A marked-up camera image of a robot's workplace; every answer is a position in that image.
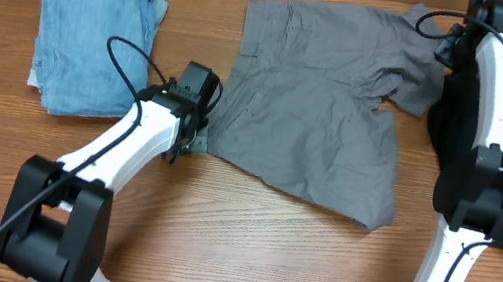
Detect grey shorts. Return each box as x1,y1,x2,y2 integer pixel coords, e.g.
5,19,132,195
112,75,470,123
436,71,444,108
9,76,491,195
207,0,444,232

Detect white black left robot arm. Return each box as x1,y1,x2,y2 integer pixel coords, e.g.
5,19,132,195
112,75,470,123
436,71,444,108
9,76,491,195
0,88,213,282

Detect folded blue denim jeans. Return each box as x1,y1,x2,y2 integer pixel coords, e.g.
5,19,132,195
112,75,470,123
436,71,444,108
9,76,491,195
28,0,169,118

